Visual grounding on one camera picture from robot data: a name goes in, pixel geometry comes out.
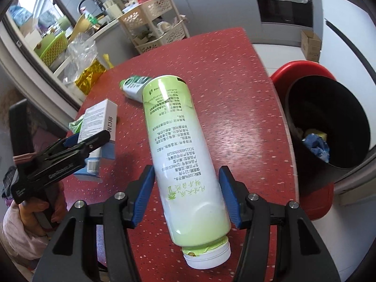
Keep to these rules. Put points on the beige tiered storage cart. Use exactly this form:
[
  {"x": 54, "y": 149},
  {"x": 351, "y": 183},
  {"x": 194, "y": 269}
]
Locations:
[{"x": 152, "y": 24}]

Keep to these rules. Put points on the green plastic basket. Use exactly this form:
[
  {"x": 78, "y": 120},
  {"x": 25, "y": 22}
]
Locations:
[{"x": 50, "y": 47}]

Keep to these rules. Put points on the gold foil bag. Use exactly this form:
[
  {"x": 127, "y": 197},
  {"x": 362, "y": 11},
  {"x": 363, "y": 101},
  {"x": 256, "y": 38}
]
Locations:
[{"x": 88, "y": 78}]

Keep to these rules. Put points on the chrome kitchen faucet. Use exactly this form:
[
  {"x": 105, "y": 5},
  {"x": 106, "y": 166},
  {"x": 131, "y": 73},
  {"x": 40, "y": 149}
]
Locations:
[{"x": 94, "y": 7}]

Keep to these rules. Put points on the black trash bin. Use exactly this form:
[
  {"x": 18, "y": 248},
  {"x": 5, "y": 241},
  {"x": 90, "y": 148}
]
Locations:
[{"x": 317, "y": 104}]

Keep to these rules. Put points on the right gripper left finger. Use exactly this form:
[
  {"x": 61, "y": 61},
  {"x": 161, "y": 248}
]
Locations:
[{"x": 72, "y": 253}]

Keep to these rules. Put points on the red chair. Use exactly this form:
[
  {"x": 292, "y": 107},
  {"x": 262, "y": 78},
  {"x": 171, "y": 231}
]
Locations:
[{"x": 316, "y": 204}]

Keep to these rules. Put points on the clear plastic bag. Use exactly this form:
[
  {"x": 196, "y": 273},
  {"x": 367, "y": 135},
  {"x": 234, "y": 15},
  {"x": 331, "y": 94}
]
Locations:
[{"x": 81, "y": 52}]

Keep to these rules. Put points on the green coconut water bottle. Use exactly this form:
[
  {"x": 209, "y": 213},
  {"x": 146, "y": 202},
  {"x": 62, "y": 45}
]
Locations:
[{"x": 193, "y": 204}]

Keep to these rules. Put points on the white refrigerator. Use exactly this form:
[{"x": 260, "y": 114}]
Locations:
[{"x": 348, "y": 51}]

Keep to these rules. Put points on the black built-in oven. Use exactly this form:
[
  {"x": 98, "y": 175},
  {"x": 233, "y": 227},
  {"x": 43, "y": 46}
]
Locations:
[{"x": 293, "y": 12}]

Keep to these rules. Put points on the yellow egg-crate sponge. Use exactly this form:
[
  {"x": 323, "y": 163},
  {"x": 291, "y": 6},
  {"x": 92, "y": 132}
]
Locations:
[{"x": 317, "y": 133}]

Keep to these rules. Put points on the person's left hand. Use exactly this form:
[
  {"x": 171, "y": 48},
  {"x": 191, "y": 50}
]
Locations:
[{"x": 28, "y": 210}]

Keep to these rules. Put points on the Dettol cleaner bottle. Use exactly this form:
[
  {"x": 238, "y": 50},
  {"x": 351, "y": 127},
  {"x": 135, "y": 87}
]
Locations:
[{"x": 133, "y": 86}]

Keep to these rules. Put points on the blue plastic bag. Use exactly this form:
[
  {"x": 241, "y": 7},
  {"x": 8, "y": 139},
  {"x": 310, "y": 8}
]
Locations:
[{"x": 317, "y": 146}]

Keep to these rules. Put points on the white blue carton box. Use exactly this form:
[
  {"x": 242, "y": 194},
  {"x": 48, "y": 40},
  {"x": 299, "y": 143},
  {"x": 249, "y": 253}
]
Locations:
[{"x": 98, "y": 132}]

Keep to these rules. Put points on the cardboard box on floor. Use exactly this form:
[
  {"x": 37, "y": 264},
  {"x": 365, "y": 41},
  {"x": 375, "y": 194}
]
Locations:
[{"x": 311, "y": 45}]

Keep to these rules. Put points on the green plastic bag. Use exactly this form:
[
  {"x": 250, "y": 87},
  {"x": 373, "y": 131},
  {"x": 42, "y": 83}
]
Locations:
[{"x": 75, "y": 125}]

